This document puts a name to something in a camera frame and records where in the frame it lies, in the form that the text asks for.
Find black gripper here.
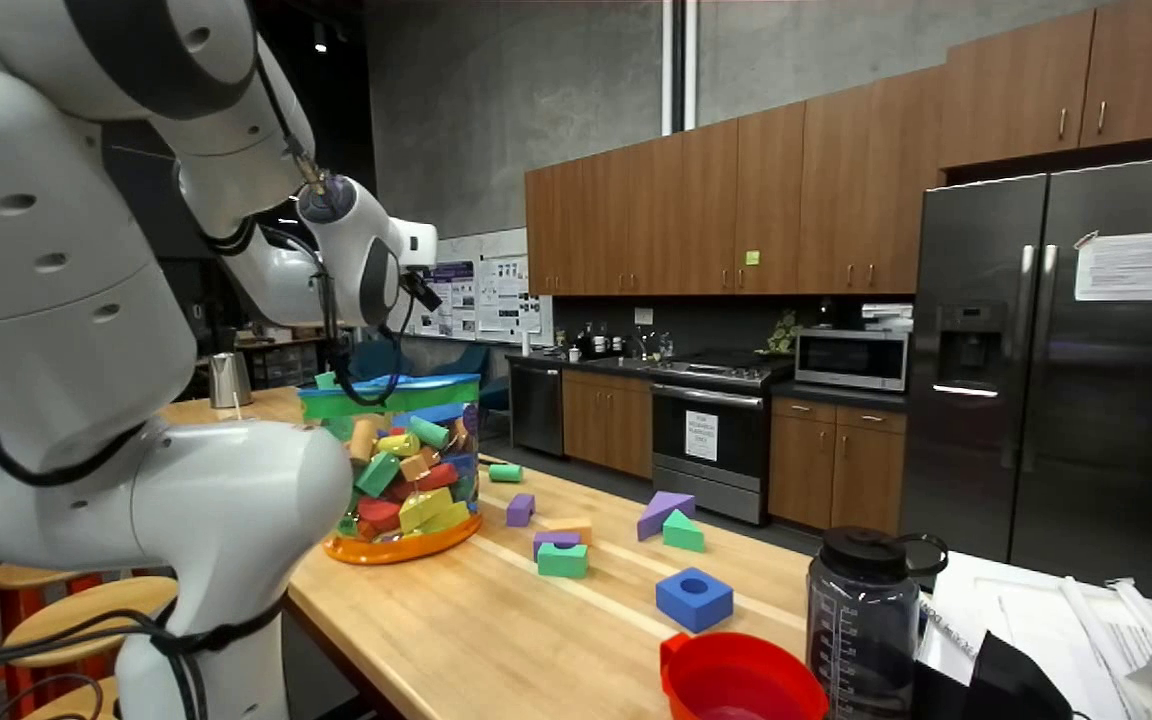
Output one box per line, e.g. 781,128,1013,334
395,262,448,315

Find clear bag of foam blocks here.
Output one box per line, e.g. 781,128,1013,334
295,368,488,568

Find purple wedge foam block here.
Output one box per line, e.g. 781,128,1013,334
632,489,702,542

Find blue foam block with hole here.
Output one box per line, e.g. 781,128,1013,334
653,565,738,636

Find black dishwasher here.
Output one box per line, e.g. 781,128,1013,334
507,355,569,459

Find metal cup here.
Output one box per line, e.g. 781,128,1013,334
209,349,247,414

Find wide wooden base cabinet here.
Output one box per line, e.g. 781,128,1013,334
561,368,657,483

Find white paper on oven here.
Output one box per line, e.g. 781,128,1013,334
680,407,723,463

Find stainless steel oven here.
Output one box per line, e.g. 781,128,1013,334
647,355,777,526

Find small potted plant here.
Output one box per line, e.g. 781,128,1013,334
759,312,801,359

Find silver microwave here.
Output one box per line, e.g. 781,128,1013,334
792,329,917,395

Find narrow wooden base cabinet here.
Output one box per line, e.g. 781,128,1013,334
763,393,914,537

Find wooden stool with red legs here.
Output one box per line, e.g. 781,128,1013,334
16,677,128,720
0,560,109,636
0,571,186,672

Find red plastic bowl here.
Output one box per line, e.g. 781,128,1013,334
657,628,832,720

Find dark water bottle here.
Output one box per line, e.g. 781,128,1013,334
805,522,949,720

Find stainless steel refrigerator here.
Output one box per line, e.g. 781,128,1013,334
902,148,1152,612

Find wooden cabinet above refrigerator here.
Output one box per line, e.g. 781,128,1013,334
938,0,1152,177

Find white paper on refrigerator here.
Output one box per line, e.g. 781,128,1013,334
1070,223,1152,306

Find stack of white papers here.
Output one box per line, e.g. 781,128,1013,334
914,548,1152,720

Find wall poster board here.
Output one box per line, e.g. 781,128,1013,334
400,228,555,349

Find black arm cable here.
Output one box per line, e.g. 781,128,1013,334
314,257,407,410

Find long wooden wall cabinets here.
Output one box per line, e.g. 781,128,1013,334
524,60,949,300

